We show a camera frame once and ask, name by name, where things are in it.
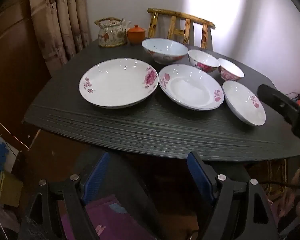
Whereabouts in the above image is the small pink patterned bowl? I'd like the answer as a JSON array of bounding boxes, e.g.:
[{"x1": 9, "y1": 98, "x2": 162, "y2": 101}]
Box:
[{"x1": 217, "y1": 58, "x2": 245, "y2": 82}]

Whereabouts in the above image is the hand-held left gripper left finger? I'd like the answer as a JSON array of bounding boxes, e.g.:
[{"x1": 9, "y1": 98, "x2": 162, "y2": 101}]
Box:
[{"x1": 17, "y1": 151, "x2": 112, "y2": 240}]

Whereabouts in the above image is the large white bowl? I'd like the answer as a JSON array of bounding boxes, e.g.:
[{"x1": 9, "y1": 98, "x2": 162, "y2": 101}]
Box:
[{"x1": 141, "y1": 38, "x2": 189, "y2": 65}]

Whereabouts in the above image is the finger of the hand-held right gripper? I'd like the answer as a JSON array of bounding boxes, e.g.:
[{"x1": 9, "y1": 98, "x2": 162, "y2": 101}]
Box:
[{"x1": 257, "y1": 84, "x2": 300, "y2": 126}]

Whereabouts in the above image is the brown wooden cabinet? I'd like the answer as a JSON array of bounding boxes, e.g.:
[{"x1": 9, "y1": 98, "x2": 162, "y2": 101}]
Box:
[{"x1": 0, "y1": 0, "x2": 53, "y2": 153}]

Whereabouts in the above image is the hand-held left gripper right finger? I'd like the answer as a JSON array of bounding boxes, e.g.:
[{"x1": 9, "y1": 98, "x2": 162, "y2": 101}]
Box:
[{"x1": 187, "y1": 151, "x2": 281, "y2": 240}]

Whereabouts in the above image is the wooden chair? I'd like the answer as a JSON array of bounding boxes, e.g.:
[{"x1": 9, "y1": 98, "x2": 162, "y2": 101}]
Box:
[{"x1": 147, "y1": 8, "x2": 216, "y2": 50}]

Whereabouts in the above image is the purple cloth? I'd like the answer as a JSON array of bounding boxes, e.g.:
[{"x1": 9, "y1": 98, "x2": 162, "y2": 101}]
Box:
[{"x1": 61, "y1": 194, "x2": 150, "y2": 240}]

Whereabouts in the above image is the medium pink floral plate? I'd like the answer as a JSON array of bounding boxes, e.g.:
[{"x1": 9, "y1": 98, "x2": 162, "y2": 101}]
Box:
[{"x1": 158, "y1": 64, "x2": 225, "y2": 111}]

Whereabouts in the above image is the large pink floral plate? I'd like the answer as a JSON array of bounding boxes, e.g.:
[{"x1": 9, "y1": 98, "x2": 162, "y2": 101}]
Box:
[{"x1": 79, "y1": 58, "x2": 159, "y2": 109}]

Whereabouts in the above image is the beige patterned curtain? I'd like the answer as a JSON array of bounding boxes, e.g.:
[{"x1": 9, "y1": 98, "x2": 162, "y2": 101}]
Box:
[{"x1": 29, "y1": 0, "x2": 92, "y2": 73}]

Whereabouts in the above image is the medium pink floral bowl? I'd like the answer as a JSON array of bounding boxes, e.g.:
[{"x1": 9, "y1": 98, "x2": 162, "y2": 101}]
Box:
[{"x1": 188, "y1": 49, "x2": 220, "y2": 73}]

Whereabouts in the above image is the floral ceramic teapot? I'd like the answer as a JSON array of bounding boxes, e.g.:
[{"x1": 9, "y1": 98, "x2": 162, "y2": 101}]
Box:
[{"x1": 94, "y1": 17, "x2": 132, "y2": 48}]

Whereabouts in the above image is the small pink floral plate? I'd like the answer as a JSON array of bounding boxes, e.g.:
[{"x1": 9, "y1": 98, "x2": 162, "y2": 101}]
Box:
[{"x1": 222, "y1": 80, "x2": 266, "y2": 126}]

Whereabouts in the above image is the orange lidded cup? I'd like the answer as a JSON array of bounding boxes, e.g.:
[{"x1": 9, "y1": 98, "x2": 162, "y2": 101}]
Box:
[{"x1": 126, "y1": 25, "x2": 146, "y2": 45}]

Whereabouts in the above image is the yellow box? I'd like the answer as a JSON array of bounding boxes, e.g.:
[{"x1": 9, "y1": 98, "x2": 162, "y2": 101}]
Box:
[{"x1": 0, "y1": 171, "x2": 24, "y2": 207}]

